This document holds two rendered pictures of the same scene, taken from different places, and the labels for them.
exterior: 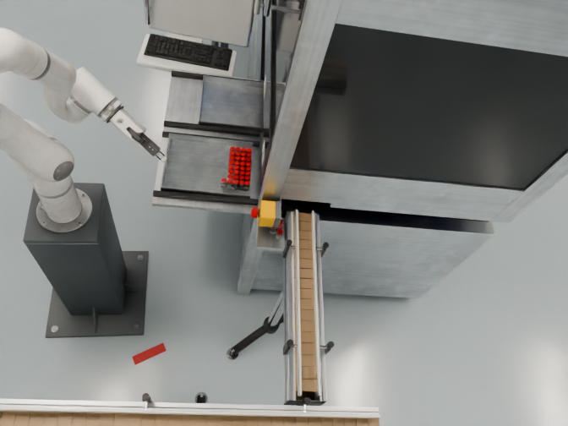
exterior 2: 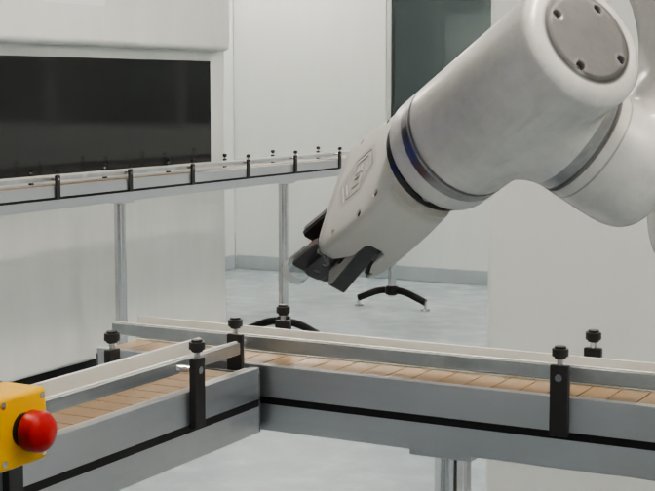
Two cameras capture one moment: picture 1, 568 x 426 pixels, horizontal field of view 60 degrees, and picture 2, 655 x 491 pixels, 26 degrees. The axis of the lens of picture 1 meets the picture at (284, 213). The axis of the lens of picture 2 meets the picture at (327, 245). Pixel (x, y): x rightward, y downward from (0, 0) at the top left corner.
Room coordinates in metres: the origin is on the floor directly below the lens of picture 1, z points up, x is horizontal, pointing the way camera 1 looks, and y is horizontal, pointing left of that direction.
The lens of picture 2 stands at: (1.63, 1.23, 1.32)
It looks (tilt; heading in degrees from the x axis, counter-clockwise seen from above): 6 degrees down; 225
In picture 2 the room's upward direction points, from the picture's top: straight up
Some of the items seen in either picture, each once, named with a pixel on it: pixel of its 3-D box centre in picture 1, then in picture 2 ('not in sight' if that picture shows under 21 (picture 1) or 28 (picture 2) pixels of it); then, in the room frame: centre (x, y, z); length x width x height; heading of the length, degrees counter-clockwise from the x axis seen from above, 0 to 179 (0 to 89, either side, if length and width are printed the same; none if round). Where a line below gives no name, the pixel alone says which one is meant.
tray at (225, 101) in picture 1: (240, 104); not in sight; (1.43, 0.33, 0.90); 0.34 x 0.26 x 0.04; 107
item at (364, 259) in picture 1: (337, 104); not in sight; (2.08, -0.08, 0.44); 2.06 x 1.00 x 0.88; 17
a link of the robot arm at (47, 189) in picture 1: (37, 156); not in sight; (0.72, 0.79, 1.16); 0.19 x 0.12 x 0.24; 69
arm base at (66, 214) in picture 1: (59, 197); not in sight; (0.71, 0.76, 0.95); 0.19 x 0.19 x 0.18
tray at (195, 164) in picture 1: (208, 166); not in sight; (1.08, 0.34, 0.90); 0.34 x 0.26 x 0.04; 106
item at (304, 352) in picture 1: (304, 298); (68, 423); (0.67, -0.17, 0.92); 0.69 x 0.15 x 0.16; 17
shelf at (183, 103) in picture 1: (221, 138); not in sight; (1.25, 0.35, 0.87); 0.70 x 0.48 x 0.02; 17
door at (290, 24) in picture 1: (288, 38); not in sight; (1.22, 0.16, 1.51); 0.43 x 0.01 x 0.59; 17
